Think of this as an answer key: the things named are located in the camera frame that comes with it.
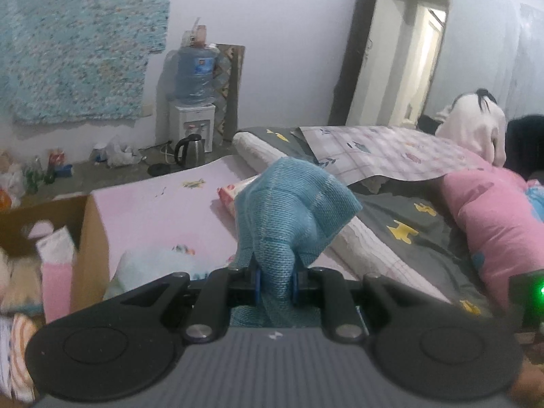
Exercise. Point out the orange striped white cloth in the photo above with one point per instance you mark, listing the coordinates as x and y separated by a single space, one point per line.
16 383

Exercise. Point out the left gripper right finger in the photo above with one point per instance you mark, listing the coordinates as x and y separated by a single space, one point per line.
328 290

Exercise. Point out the blue water bottle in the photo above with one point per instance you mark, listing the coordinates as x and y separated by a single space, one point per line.
194 77

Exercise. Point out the pink pillow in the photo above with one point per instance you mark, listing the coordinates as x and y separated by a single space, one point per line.
502 217

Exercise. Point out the pink plush toy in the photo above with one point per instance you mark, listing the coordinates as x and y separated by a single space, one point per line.
5 273

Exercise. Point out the steel electric kettle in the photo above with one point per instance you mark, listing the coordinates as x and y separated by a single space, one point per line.
189 152

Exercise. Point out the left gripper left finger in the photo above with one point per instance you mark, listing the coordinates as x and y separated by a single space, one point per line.
224 289

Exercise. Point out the plaid pink blanket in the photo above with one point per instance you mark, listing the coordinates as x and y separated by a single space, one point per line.
354 154

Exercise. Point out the bag of wooden sticks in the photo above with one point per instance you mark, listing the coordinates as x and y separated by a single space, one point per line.
24 293

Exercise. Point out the person's right hand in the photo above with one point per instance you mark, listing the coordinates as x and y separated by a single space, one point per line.
528 390

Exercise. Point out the pink wet wipes pack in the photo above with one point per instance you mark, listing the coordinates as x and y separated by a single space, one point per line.
228 193

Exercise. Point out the white plastic bag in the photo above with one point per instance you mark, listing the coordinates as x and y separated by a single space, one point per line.
141 266

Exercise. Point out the blue knitted towel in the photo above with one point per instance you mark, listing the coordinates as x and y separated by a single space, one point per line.
292 211

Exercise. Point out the grey bedsheet yellow prints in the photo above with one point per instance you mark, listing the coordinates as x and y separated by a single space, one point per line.
403 230

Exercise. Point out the floral blue wall cloth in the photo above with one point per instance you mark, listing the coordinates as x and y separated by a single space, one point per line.
77 60

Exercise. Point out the white teal small box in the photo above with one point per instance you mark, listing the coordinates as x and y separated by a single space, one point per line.
57 248

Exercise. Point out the white black plush toy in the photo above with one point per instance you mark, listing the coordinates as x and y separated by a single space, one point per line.
476 122

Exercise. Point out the white water dispenser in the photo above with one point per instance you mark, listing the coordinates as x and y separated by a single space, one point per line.
186 120

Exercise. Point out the brown cardboard box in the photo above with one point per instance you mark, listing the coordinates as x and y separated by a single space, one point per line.
94 264

